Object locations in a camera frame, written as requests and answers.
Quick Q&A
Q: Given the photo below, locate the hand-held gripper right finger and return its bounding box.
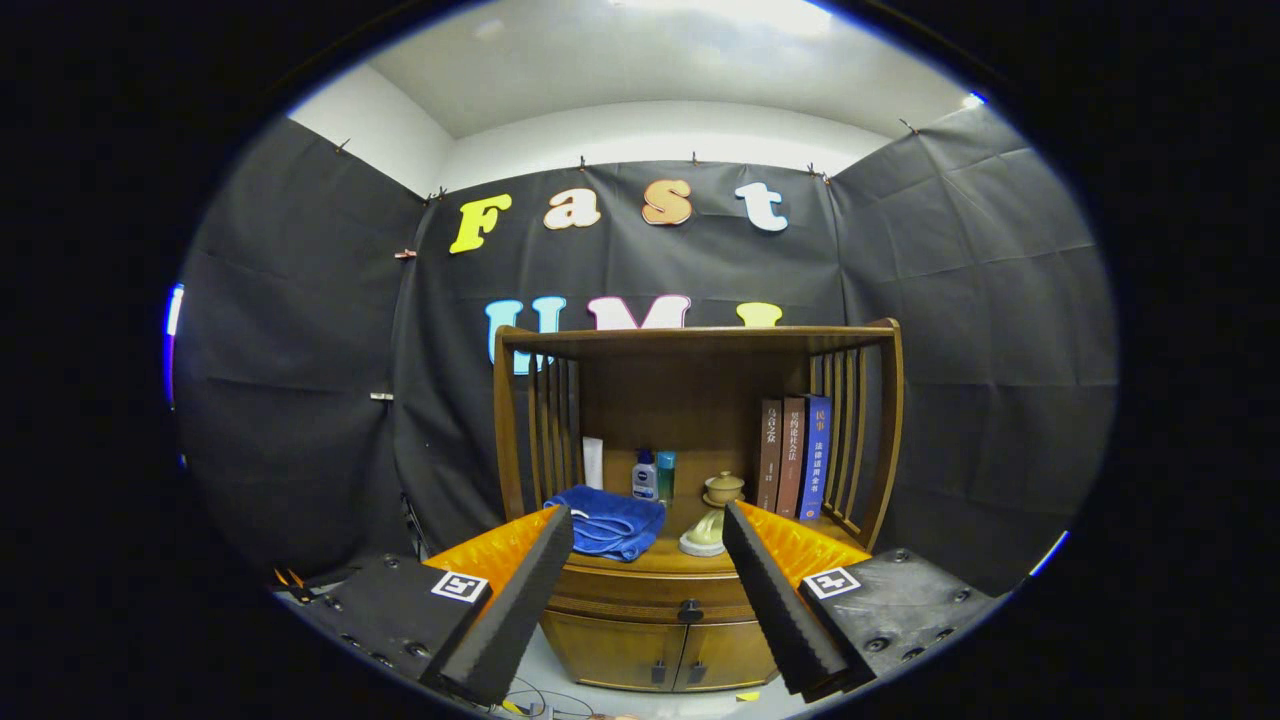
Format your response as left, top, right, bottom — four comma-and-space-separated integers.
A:
722, 500, 1001, 701

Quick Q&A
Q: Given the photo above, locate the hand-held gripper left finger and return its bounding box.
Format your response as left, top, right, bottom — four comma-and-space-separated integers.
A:
290, 505, 576, 706

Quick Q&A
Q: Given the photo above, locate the pale green scrub brush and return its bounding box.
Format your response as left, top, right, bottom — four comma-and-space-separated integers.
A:
678, 508, 729, 558

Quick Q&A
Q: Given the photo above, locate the wooden drawer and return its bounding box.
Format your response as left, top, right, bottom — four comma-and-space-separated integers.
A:
545, 568, 763, 626

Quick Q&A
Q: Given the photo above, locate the wooden cabinet door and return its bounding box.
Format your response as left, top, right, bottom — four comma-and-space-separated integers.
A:
672, 620, 781, 693
540, 610, 691, 693

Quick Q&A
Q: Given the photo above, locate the wooden countertop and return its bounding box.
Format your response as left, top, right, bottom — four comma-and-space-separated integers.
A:
565, 495, 871, 578

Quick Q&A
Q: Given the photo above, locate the wooden cabinet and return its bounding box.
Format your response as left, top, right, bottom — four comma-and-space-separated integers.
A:
493, 318, 906, 694

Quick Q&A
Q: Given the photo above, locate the folded blue towel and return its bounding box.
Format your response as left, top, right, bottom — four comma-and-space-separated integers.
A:
545, 485, 668, 563

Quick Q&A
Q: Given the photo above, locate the reddish brown book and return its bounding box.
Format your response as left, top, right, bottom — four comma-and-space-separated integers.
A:
777, 397, 807, 519

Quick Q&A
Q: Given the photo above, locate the blue book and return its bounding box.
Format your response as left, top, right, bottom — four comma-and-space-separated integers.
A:
798, 394, 833, 522

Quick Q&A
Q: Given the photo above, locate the black backdrop cloth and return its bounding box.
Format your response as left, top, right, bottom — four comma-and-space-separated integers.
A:
172, 105, 1119, 596

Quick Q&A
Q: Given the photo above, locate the black floor cable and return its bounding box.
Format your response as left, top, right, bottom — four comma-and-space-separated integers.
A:
500, 680, 601, 719

